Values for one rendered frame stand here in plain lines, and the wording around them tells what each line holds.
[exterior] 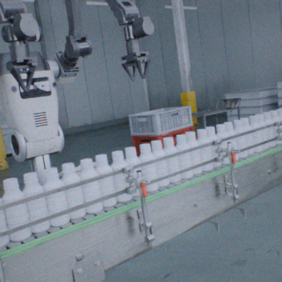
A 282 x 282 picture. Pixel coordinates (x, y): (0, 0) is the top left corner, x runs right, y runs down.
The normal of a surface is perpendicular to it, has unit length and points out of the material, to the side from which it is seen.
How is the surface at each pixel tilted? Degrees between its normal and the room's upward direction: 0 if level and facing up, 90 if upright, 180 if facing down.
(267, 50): 90
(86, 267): 90
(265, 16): 90
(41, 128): 90
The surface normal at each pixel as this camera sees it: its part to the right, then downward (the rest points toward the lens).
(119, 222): 0.62, 0.03
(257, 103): -0.79, 0.18
